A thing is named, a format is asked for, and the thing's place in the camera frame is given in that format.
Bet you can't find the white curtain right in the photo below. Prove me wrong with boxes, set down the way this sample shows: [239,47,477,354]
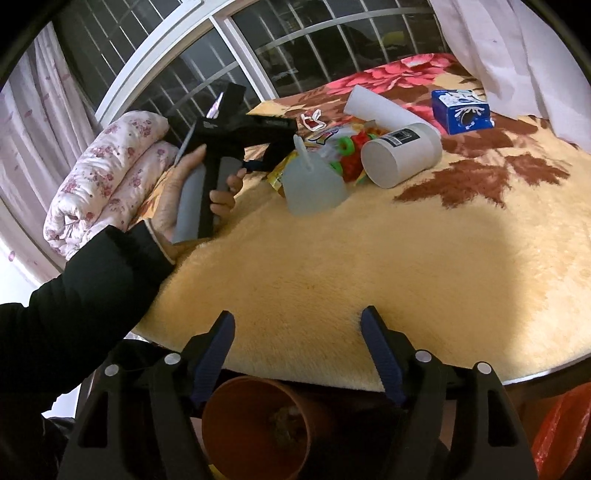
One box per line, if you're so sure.
[431,0,590,152]

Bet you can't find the floral plush blanket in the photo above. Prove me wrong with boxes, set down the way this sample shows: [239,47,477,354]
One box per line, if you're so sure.
[133,52,591,393]

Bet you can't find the blue white milk carton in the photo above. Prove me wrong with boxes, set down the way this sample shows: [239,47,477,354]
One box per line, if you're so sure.
[431,90,495,135]

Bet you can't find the white cylindrical jar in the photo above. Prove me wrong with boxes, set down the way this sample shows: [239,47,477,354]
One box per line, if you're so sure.
[361,123,443,189]

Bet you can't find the pink floral curtain left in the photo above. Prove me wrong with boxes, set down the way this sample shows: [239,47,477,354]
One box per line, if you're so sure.
[1,24,95,283]

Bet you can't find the red plastic bag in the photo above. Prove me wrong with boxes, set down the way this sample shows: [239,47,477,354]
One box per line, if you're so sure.
[532,383,590,479]

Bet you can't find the colourful toy snack bag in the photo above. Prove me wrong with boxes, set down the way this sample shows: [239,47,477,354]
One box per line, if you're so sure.
[267,121,387,196]

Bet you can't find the black sleeved left forearm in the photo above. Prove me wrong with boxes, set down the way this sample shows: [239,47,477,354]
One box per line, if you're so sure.
[1,221,173,479]

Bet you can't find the orange trash bin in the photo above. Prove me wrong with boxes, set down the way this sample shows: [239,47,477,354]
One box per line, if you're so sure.
[202,376,329,479]

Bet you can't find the person left hand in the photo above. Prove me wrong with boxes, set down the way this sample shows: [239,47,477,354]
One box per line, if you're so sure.
[150,145,246,263]

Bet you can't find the window with metal bars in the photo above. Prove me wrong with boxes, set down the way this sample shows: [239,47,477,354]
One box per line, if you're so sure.
[55,0,448,139]

